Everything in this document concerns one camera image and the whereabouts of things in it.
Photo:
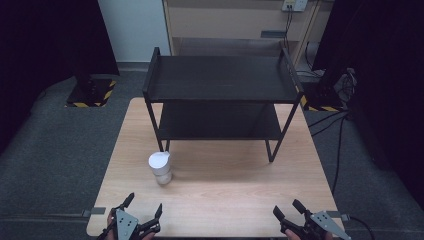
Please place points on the black two-tier shelf rack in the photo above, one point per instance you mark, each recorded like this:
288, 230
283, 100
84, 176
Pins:
220, 78

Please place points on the beige wooden cabinet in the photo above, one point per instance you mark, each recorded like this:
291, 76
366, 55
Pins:
226, 20

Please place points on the white wall socket strip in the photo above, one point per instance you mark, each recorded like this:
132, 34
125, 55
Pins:
294, 4

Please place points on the person's right hand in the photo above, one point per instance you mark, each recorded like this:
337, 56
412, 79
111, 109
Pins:
292, 235

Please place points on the white lidded jar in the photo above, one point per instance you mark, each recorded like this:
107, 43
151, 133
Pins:
160, 166

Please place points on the black stand base striped tape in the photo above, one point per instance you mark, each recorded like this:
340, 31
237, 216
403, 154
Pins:
90, 93
321, 98

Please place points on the black curtain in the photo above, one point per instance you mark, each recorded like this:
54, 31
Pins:
40, 50
386, 83

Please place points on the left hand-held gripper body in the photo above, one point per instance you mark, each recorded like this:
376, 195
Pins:
126, 224

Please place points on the grey cabinet label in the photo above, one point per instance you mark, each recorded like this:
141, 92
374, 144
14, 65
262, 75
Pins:
273, 34

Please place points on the grey tape strip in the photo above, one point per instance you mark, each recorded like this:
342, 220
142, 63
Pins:
94, 211
340, 216

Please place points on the person's left hand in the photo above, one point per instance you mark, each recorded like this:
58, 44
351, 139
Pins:
110, 223

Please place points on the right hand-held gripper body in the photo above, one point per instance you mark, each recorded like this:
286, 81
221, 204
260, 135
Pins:
316, 226

